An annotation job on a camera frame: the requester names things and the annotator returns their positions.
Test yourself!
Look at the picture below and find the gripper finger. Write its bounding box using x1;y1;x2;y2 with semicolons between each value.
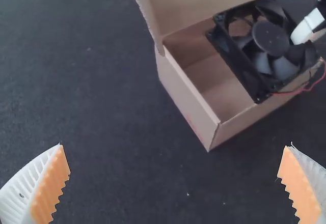
0;144;71;224
277;141;326;224

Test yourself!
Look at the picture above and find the black square fan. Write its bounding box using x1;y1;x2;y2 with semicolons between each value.
205;0;326;104

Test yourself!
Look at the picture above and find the cardboard box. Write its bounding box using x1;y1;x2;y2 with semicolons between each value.
129;0;326;153

